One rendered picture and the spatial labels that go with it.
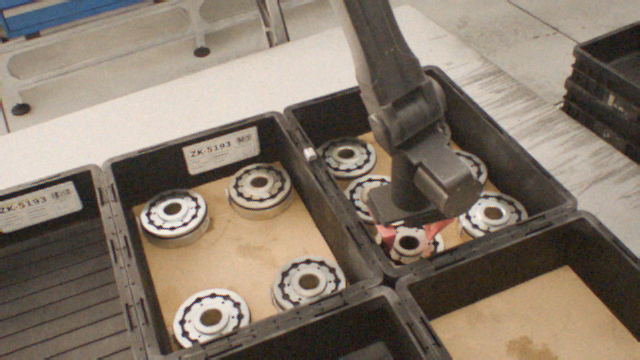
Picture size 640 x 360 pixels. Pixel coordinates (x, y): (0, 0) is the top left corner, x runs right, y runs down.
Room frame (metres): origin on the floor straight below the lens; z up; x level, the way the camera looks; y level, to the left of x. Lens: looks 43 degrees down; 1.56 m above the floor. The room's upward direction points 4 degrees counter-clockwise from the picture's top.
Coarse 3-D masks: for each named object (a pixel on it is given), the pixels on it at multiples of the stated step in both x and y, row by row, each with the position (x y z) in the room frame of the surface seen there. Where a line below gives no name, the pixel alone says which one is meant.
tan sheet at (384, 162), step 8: (360, 136) 0.88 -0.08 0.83; (368, 136) 0.88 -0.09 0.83; (376, 144) 0.86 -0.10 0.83; (376, 152) 0.83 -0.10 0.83; (384, 152) 0.83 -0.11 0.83; (384, 160) 0.81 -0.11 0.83; (384, 168) 0.79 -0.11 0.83; (488, 184) 0.73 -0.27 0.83; (432, 224) 0.65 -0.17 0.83; (440, 232) 0.64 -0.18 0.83; (448, 232) 0.64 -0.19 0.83; (456, 232) 0.64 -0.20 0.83; (448, 240) 0.62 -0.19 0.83; (456, 240) 0.62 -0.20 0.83
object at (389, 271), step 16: (448, 80) 0.90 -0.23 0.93; (336, 96) 0.87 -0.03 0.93; (464, 96) 0.85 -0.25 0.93; (288, 112) 0.84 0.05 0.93; (480, 112) 0.80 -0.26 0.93; (496, 128) 0.76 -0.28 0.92; (304, 144) 0.75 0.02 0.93; (512, 144) 0.72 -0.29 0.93; (320, 160) 0.71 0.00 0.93; (528, 160) 0.68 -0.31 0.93; (544, 176) 0.64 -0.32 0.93; (336, 192) 0.64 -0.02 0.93; (560, 192) 0.61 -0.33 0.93; (352, 208) 0.61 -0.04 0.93; (560, 208) 0.58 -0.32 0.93; (576, 208) 0.58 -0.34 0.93; (512, 224) 0.55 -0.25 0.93; (528, 224) 0.55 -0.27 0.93; (368, 240) 0.54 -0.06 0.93; (480, 240) 0.53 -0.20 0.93; (384, 256) 0.52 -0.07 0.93; (432, 256) 0.51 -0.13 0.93; (448, 256) 0.51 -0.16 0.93; (384, 272) 0.49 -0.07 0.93; (400, 272) 0.49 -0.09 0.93
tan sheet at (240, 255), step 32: (224, 192) 0.76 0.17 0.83; (224, 224) 0.69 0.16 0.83; (256, 224) 0.68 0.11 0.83; (288, 224) 0.68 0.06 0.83; (160, 256) 0.63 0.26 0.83; (192, 256) 0.62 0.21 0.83; (224, 256) 0.62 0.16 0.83; (256, 256) 0.61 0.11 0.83; (288, 256) 0.61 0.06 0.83; (160, 288) 0.57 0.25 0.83; (192, 288) 0.56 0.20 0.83; (224, 288) 0.56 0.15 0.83; (256, 288) 0.55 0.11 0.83; (256, 320) 0.50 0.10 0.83
